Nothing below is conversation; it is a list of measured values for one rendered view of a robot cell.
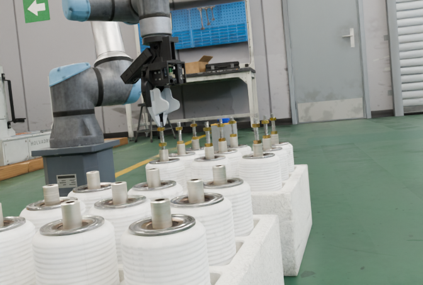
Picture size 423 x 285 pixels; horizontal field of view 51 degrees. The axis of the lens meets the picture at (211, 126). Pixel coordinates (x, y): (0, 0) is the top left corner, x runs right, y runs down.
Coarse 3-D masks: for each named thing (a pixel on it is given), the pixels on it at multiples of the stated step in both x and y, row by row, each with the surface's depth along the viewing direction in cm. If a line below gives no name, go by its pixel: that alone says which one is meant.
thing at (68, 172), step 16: (96, 144) 123; (112, 144) 130; (48, 160) 122; (64, 160) 121; (80, 160) 120; (96, 160) 122; (112, 160) 132; (48, 176) 122; (64, 176) 121; (80, 176) 121; (112, 176) 131; (64, 192) 122
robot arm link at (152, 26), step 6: (144, 18) 104; (150, 18) 104; (156, 18) 104; (162, 18) 104; (168, 18) 106; (144, 24) 105; (150, 24) 104; (156, 24) 104; (162, 24) 104; (168, 24) 106; (144, 30) 105; (150, 30) 104; (156, 30) 104; (162, 30) 104; (168, 30) 106; (144, 36) 106
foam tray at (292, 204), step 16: (304, 176) 121; (256, 192) 98; (272, 192) 96; (288, 192) 95; (304, 192) 118; (256, 208) 96; (272, 208) 95; (288, 208) 94; (304, 208) 115; (288, 224) 94; (304, 224) 113; (288, 240) 95; (304, 240) 110; (288, 256) 95; (288, 272) 95
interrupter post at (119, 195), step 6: (114, 186) 64; (120, 186) 64; (126, 186) 65; (114, 192) 64; (120, 192) 64; (126, 192) 65; (114, 198) 64; (120, 198) 64; (126, 198) 65; (114, 204) 64
